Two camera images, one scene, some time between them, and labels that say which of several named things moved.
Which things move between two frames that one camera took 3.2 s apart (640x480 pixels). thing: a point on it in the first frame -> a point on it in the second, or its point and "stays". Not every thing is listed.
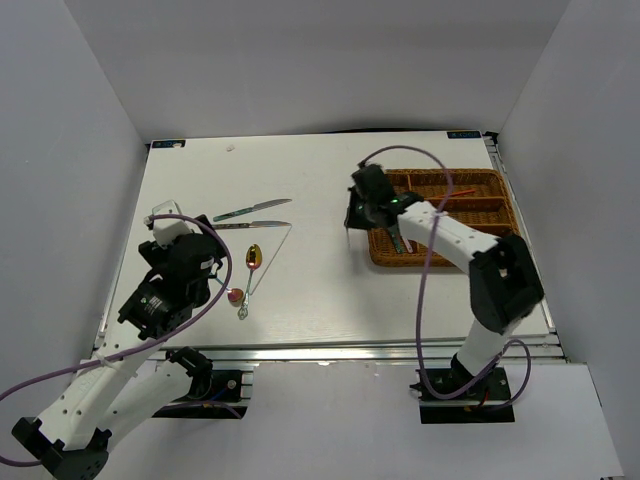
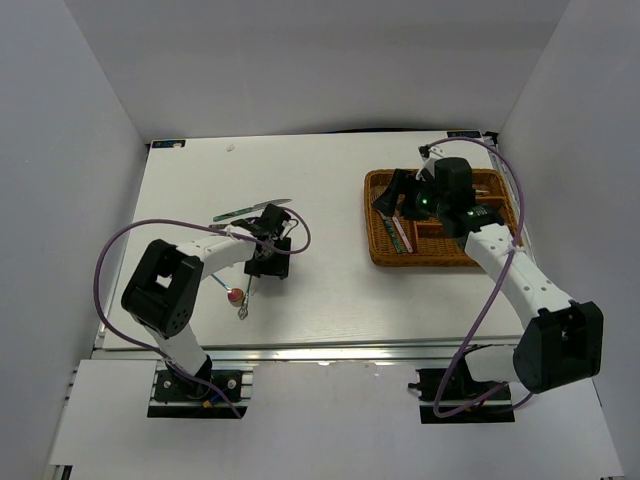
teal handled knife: x=252 y=209 stays
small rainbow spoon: x=235 y=295 stays
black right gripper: x=352 y=220 -> x=386 y=202
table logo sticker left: x=167 y=143 stays
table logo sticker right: x=463 y=134 stays
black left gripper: x=156 y=255 -> x=278 y=267
